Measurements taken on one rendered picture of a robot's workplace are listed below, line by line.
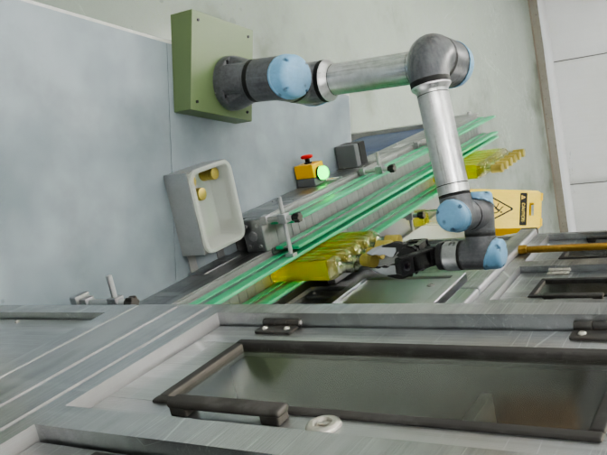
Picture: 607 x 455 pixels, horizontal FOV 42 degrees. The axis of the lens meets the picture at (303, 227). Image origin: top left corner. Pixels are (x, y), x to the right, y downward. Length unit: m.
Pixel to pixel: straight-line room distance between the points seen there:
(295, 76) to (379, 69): 0.22
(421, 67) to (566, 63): 6.08
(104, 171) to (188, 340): 0.90
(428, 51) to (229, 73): 0.56
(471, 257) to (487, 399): 1.19
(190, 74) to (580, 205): 6.38
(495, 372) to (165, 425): 0.34
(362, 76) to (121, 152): 0.65
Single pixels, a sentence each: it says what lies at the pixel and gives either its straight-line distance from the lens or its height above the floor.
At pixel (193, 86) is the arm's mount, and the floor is 0.81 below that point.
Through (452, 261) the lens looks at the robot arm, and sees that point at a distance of 1.98.
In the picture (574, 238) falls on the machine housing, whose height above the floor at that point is 1.51.
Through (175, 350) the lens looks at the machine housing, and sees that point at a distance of 1.08.
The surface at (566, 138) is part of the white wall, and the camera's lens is 8.02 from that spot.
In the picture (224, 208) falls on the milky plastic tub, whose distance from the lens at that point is 2.17.
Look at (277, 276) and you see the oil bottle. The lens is 2.18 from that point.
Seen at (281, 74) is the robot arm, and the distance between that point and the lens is 2.06.
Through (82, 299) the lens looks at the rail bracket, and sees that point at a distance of 1.71.
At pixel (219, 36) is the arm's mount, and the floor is 0.82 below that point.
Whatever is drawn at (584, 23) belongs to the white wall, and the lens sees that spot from 7.86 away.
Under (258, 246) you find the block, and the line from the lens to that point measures 2.18.
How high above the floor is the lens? 2.16
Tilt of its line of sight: 33 degrees down
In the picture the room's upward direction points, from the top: 86 degrees clockwise
